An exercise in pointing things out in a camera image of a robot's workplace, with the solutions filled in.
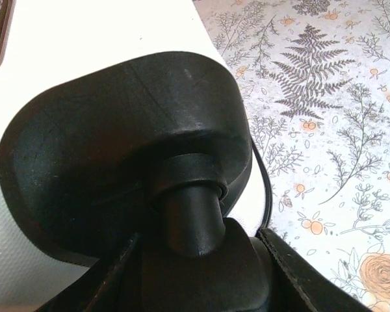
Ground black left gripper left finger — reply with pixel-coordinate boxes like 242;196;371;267
38;233;141;312

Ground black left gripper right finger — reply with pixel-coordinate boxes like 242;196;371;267
257;226;380;312

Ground white hard-shell suitcase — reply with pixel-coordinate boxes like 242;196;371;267
0;0;276;312

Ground floral patterned tablecloth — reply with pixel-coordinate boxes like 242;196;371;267
191;0;390;312

